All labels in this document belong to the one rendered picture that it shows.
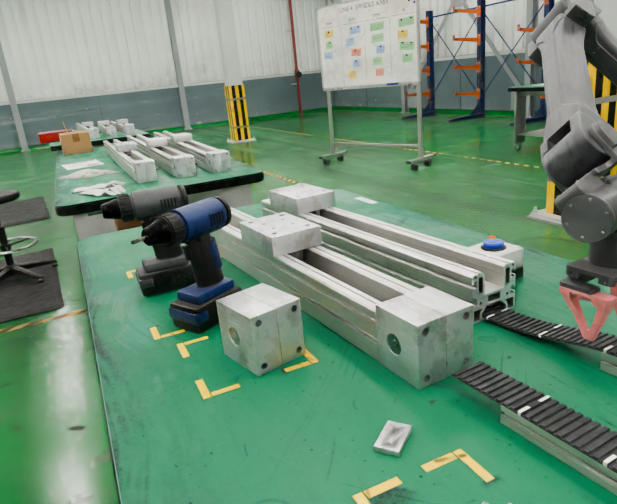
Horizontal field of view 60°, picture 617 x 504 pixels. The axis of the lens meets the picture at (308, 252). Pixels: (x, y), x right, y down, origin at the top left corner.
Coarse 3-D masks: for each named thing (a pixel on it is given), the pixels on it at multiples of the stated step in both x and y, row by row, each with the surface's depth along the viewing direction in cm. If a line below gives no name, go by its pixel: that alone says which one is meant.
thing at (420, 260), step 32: (320, 224) 124; (352, 224) 126; (384, 224) 117; (352, 256) 115; (384, 256) 105; (416, 256) 96; (448, 256) 99; (480, 256) 93; (448, 288) 90; (480, 288) 87; (480, 320) 88
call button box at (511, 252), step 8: (472, 248) 104; (480, 248) 104; (504, 248) 102; (512, 248) 102; (520, 248) 102; (504, 256) 99; (512, 256) 101; (520, 256) 102; (520, 264) 102; (512, 272) 102; (520, 272) 103
